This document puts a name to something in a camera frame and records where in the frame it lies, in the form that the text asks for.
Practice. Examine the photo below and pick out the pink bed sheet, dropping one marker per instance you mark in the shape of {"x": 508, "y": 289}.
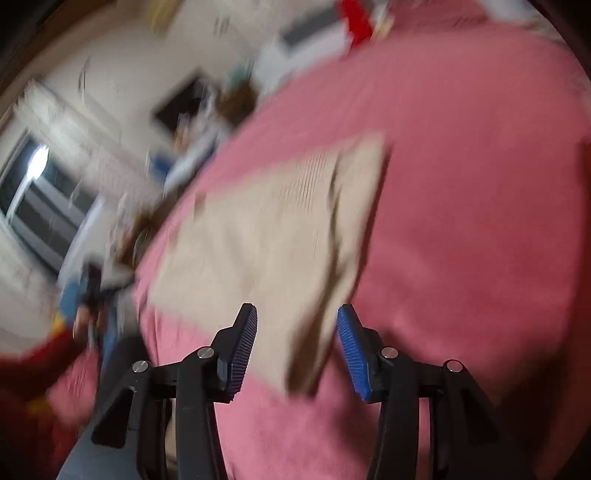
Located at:
{"x": 471, "y": 207}

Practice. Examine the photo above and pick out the window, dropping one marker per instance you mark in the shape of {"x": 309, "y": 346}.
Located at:
{"x": 41, "y": 203}

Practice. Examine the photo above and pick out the dark screen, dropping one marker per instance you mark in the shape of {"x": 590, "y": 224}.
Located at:
{"x": 178, "y": 104}

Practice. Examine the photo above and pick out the red plush toy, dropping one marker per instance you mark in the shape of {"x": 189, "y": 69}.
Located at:
{"x": 358, "y": 18}

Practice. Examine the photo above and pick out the person's red clothing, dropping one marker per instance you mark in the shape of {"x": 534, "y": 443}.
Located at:
{"x": 27, "y": 383}

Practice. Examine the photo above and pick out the beige knit garment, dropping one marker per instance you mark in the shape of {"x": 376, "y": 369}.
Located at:
{"x": 272, "y": 240}

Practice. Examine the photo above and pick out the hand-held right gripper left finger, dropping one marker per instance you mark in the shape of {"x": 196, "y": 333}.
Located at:
{"x": 242, "y": 353}

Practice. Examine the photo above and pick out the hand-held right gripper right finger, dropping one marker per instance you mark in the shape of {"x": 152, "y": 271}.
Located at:
{"x": 353, "y": 357}

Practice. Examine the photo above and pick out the white curtain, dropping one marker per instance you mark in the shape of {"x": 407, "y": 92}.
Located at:
{"x": 92, "y": 147}

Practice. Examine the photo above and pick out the wooden cabinet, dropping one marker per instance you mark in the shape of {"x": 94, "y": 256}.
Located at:
{"x": 238, "y": 101}

